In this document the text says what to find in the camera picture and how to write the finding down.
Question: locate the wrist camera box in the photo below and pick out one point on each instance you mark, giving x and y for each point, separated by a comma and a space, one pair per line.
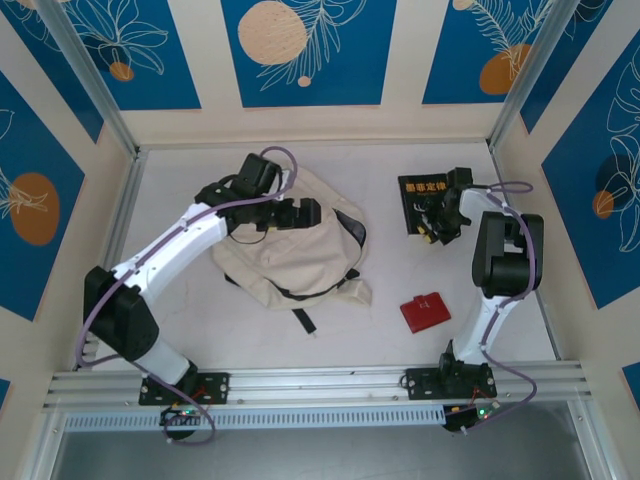
257, 172
461, 177

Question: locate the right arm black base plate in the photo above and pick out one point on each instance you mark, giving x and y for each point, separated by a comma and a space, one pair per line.
420, 384

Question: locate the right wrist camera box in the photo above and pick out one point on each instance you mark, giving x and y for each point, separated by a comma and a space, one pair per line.
461, 177

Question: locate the aluminium mounting rail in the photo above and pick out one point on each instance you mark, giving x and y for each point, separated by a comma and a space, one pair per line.
320, 382

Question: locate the cream canvas backpack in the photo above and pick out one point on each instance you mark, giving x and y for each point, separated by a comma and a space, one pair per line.
290, 260

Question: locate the black book orange title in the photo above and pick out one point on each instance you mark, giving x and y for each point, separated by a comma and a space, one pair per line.
417, 205

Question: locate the aluminium frame post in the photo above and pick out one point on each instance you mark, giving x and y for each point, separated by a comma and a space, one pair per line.
547, 75
96, 85

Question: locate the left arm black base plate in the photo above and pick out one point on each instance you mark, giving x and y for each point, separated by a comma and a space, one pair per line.
220, 387

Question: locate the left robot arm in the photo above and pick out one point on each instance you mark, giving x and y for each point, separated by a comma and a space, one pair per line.
165, 250

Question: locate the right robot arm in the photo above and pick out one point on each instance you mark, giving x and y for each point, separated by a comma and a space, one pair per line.
505, 250

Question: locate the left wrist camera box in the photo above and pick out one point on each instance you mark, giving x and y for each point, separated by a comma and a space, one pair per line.
257, 172

